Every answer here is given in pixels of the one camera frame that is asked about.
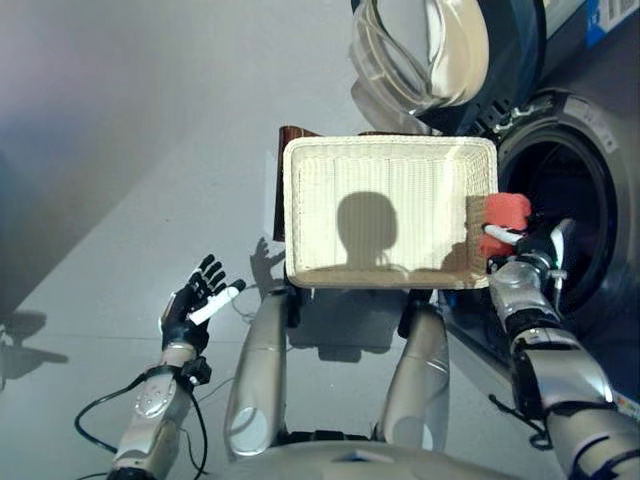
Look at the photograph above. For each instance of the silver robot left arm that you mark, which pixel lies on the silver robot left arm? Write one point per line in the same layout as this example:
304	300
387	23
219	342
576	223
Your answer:
150	415

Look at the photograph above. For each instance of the grey washing machine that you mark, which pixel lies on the grey washing machine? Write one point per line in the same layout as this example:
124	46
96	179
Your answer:
575	115

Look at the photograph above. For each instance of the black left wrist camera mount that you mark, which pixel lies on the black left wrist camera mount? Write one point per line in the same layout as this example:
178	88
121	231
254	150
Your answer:
197	372

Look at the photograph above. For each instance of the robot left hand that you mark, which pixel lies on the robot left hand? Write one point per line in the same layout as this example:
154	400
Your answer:
182	315

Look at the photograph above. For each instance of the silver robot left leg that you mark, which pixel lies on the silver robot left leg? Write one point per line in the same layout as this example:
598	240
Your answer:
255	370

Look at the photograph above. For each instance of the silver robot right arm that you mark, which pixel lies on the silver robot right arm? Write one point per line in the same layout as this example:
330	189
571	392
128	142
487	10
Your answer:
550	350

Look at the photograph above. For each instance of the dark brown glossy stool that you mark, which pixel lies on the dark brown glossy stool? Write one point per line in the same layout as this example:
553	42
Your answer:
295	132

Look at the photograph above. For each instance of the red cloth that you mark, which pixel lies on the red cloth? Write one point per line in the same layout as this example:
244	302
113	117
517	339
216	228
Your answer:
502	210

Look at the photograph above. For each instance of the colourful energy label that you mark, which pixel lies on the colourful energy label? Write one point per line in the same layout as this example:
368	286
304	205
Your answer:
627	406

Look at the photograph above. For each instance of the white wicker laundry basket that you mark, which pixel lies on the white wicker laundry basket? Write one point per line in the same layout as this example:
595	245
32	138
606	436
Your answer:
380	165

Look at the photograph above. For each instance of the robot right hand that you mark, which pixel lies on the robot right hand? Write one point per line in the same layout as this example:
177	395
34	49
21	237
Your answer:
537	242

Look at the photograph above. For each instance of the silver robot leg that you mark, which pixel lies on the silver robot leg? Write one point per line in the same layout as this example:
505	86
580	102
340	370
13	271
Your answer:
420	370
255	370

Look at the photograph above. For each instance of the silver robot right leg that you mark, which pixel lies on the silver robot right leg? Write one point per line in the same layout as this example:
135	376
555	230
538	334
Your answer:
420	370

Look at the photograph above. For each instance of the blue white sticker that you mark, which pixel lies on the blue white sticker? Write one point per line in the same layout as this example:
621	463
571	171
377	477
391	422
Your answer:
617	12

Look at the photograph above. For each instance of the silver robot torso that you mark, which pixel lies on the silver robot torso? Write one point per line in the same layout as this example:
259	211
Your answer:
350	465

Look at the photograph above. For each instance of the round washing machine door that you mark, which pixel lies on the round washing machine door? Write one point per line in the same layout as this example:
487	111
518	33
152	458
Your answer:
390	60

